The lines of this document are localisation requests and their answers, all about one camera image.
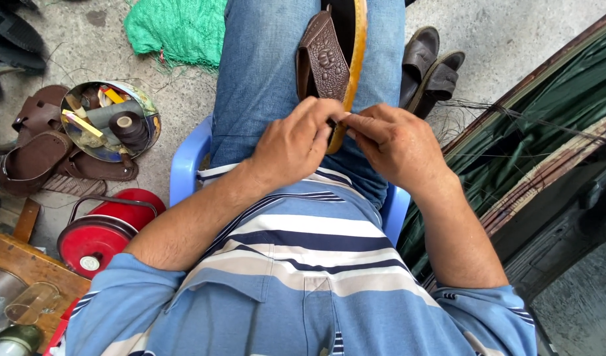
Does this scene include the red metal reel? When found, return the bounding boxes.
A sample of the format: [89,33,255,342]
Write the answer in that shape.
[57,187,167,281]

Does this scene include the green glass bottle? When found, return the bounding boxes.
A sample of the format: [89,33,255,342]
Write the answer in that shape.
[0,324,44,356]

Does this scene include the grey rolled cloth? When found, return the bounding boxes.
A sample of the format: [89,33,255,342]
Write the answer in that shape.
[85,100,145,130]

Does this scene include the clear plastic cup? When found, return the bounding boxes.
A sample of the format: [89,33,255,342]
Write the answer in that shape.
[4,281,62,326]

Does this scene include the person's left hand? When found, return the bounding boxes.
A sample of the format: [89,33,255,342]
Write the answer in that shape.
[247,96,347,195]

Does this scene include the dark brown thread spool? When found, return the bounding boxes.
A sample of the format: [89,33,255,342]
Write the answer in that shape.
[108,111,150,152]

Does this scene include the round metal tin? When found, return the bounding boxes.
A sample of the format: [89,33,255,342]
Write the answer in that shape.
[59,80,162,163]

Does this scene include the red plastic tray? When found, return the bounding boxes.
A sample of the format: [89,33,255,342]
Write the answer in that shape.
[42,297,82,356]

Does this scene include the black metal frame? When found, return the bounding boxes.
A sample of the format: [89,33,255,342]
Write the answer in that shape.
[490,138,606,356]

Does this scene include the striped blue polo shirt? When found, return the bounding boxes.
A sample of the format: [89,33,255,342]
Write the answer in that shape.
[65,162,538,356]

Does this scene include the ribbed brown rubber sole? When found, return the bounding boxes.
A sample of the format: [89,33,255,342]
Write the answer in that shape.
[42,173,108,197]

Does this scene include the black thread strands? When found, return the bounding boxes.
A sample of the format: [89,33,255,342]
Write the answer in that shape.
[428,98,606,145]

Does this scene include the pile of black shoes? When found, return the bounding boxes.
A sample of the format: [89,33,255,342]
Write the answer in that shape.
[0,0,47,77]

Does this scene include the brown embossed leather sandal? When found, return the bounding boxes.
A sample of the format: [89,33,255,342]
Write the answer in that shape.
[295,0,368,155]

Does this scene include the wooden box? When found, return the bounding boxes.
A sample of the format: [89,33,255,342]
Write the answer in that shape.
[0,197,91,353]

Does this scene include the blue jeans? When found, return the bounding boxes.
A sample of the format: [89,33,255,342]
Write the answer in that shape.
[209,0,407,211]

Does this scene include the blue plastic chair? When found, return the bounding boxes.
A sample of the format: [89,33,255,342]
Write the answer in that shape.
[169,114,412,248]

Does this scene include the dark brown strap sandal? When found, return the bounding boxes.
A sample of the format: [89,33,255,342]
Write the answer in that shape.
[399,26,441,110]
[408,50,466,120]

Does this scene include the brown cutout leather sandal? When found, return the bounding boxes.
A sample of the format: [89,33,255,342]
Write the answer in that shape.
[12,84,71,145]

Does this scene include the person's right hand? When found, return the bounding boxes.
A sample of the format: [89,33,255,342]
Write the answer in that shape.
[343,102,453,196]

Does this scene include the green tarp with bamboo blind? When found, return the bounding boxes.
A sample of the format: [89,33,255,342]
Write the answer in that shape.
[397,6,606,297]

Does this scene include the brown suede sandal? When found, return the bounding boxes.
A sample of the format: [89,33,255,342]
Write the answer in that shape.
[0,130,74,197]

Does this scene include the green mesh net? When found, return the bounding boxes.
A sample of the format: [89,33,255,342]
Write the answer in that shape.
[123,0,228,71]

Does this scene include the long yellow wax stick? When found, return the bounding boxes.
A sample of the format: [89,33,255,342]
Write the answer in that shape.
[61,109,105,139]

